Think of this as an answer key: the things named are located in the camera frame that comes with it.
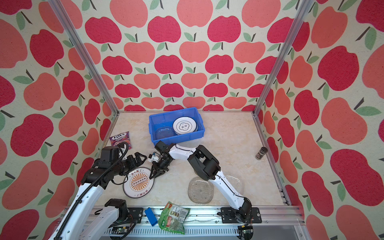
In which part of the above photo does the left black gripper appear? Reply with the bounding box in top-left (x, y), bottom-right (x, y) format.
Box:
top-left (112, 151), bottom-right (148, 176)

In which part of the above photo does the orange sunburst plate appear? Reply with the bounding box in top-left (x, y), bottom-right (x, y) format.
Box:
top-left (123, 168), bottom-right (155, 199)

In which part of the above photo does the clear glass plate bottom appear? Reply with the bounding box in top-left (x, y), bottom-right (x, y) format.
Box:
top-left (188, 177), bottom-right (214, 204)

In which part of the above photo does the clear glass plate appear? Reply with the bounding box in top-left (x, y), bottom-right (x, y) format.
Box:
top-left (155, 127), bottom-right (175, 140)
top-left (188, 177), bottom-right (214, 204)
top-left (225, 172), bottom-right (245, 195)

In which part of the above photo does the white plate black emblem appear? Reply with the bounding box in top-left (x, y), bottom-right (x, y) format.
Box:
top-left (173, 117), bottom-right (198, 135)

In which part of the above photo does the clear glass plate top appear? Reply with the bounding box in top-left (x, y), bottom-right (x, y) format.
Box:
top-left (155, 127), bottom-right (175, 140)

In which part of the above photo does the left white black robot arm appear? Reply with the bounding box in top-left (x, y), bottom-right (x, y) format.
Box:
top-left (50, 143), bottom-right (147, 240)

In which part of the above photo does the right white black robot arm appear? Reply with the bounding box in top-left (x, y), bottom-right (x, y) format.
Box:
top-left (148, 141), bottom-right (253, 224)

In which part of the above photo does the blue plastic bin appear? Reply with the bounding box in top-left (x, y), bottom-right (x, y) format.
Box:
top-left (149, 107), bottom-right (205, 145)

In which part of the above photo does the Fox's berries candy bag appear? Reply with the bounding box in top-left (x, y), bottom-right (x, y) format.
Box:
top-left (110, 132), bottom-right (132, 149)

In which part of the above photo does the blue rectangular block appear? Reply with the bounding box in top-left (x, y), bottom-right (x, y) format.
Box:
top-left (145, 208), bottom-right (158, 227)

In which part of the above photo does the green snack packet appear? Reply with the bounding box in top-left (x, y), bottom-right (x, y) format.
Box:
top-left (158, 202), bottom-right (191, 235)

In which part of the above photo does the small jar right side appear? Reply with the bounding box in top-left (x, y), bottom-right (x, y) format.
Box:
top-left (255, 147), bottom-right (268, 160)

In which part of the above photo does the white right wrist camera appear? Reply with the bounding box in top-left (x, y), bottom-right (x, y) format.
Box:
top-left (148, 152), bottom-right (161, 162)

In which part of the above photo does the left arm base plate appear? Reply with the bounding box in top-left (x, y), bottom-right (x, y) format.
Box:
top-left (111, 208), bottom-right (144, 227)

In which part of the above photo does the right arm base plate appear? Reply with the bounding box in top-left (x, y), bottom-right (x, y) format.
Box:
top-left (217, 207), bottom-right (263, 224)

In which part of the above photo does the aluminium front frame rail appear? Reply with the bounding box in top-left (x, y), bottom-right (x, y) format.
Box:
top-left (47, 205), bottom-right (313, 240)

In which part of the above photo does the aluminium left corner post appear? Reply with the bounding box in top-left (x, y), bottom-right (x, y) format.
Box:
top-left (48, 0), bottom-right (119, 117)

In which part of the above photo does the aluminium corner post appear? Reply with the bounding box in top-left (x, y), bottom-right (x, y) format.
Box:
top-left (48, 0), bottom-right (119, 117)
top-left (252, 0), bottom-right (315, 119)

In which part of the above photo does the aluminium right corner post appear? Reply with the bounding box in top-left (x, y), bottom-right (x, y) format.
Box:
top-left (252, 0), bottom-right (315, 119)

